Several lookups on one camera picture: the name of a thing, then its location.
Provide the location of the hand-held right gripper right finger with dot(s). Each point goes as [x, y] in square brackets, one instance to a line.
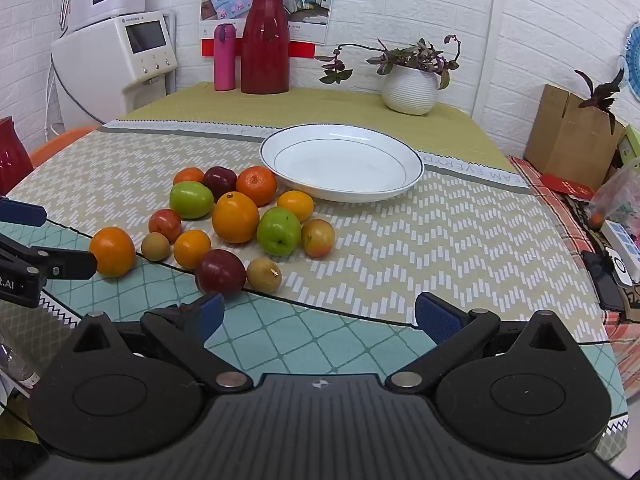
[435, 317]

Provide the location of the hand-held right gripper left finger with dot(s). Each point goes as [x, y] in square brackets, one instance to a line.
[212, 312]

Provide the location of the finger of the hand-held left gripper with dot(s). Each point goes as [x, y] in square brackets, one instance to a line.
[22, 212]
[65, 262]

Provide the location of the dark red plum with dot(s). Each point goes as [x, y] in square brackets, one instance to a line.
[220, 272]
[220, 180]

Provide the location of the large orange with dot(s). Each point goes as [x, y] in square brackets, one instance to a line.
[235, 217]
[112, 251]

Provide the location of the brown longan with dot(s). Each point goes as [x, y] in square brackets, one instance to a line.
[263, 275]

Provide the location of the small yellow orange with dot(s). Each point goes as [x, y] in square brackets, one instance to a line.
[296, 204]
[191, 249]

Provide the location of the brown kiwi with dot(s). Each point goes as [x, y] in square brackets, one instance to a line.
[155, 247]

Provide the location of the small red apple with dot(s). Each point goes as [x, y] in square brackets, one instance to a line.
[165, 224]

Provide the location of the green apple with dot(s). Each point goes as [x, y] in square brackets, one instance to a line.
[191, 200]
[278, 231]

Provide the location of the red yellow peach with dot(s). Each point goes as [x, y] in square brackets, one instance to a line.
[318, 238]

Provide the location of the orange tangerine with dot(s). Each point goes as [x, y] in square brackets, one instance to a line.
[187, 175]
[256, 185]

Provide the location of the white plate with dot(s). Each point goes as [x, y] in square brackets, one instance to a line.
[345, 160]

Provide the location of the red vase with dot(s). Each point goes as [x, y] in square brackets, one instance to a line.
[12, 155]

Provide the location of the orange stool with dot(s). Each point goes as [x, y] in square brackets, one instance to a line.
[60, 144]

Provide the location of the chevron patterned table cloth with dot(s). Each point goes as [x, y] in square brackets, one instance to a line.
[450, 240]

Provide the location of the clear bottle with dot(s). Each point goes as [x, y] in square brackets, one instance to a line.
[17, 365]

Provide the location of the white water dispenser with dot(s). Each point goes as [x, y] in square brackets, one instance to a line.
[95, 70]

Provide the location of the plaid cloth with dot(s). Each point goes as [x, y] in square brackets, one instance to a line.
[555, 205]

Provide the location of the black phone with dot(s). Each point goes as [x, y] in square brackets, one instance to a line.
[602, 280]

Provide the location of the red envelope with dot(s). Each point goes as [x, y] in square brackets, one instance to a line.
[567, 186]

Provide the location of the white power strip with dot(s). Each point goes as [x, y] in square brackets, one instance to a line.
[622, 242]

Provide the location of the clear plastic bag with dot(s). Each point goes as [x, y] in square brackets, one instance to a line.
[617, 195]

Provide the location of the cardboard box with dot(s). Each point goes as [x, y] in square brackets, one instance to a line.
[565, 135]

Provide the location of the purple plant in white pot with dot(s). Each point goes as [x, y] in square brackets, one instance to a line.
[410, 87]

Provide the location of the olive green table cloth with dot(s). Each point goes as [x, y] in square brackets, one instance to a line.
[325, 105]

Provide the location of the pink bottle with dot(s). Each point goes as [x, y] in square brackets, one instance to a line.
[225, 60]

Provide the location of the green box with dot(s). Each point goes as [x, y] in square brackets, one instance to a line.
[632, 142]

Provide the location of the red thermos jug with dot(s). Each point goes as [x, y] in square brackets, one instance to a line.
[265, 45]

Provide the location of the dark purple plant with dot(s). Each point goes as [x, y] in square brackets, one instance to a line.
[600, 95]

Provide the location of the large blue round wall fan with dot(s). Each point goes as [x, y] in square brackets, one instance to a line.
[634, 55]

